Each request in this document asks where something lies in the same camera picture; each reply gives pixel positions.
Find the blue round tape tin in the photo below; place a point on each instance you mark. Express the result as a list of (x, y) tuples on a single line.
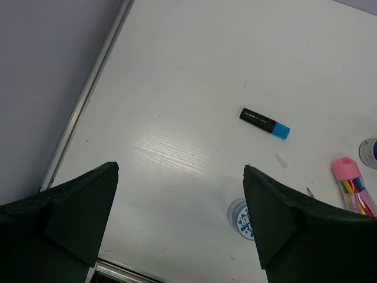
[(239, 218)]

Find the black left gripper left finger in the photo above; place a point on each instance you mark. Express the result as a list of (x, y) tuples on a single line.
[(56, 235)]

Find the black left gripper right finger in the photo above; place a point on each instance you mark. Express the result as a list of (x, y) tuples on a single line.
[(301, 239)]

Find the blue cap black highlighter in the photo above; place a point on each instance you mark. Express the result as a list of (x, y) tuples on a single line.
[(264, 123)]

